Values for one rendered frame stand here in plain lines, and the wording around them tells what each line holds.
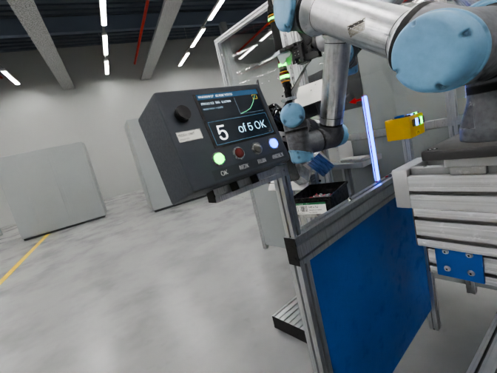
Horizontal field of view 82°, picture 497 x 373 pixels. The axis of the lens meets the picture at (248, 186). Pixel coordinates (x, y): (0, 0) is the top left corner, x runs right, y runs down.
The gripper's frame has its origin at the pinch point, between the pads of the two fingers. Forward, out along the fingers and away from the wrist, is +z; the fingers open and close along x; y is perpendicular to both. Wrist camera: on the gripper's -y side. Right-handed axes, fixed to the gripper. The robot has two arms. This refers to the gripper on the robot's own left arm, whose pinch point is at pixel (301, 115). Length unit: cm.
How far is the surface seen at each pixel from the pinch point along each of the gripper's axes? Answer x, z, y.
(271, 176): 13, -57, 10
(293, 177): 23.1, -5.6, 10.7
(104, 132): -240, 920, 776
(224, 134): 1, -72, 14
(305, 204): 31.6, -22.5, 7.7
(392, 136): 21.1, 8.6, -33.4
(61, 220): 24, 425, 614
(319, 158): 19.6, 2.5, -1.7
